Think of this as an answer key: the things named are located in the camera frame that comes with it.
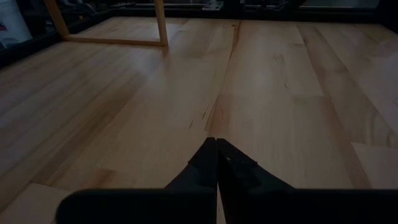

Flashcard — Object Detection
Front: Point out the silver metal bracket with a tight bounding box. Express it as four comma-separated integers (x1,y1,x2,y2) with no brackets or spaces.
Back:
201,0,224,12

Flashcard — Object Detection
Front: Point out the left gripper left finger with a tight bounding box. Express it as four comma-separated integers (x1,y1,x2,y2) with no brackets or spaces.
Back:
164,136,218,224

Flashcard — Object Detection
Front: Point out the wooden slatted shelf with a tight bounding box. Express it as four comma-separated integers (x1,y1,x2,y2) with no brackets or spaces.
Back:
42,0,169,47

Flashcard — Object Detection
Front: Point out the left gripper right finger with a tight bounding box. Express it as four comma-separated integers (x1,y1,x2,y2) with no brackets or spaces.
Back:
216,138,295,224

